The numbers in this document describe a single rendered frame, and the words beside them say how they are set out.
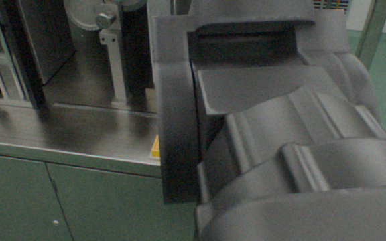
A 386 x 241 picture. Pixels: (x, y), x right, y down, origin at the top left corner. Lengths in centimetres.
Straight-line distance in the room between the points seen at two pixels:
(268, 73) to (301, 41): 5
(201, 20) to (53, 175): 101
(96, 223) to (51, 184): 20
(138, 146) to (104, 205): 27
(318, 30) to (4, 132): 102
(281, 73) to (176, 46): 6
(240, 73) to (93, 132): 92
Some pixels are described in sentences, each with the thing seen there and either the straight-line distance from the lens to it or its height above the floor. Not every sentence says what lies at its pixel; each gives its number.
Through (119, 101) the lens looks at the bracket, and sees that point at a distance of 114.
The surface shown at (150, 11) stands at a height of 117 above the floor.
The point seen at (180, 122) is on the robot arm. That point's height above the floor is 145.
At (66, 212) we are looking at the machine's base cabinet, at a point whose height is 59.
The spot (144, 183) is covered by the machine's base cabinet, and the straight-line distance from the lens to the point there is 104.
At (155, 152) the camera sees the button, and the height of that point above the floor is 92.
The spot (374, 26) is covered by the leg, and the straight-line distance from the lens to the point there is 158.
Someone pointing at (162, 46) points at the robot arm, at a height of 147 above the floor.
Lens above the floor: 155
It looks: 39 degrees down
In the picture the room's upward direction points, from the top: straight up
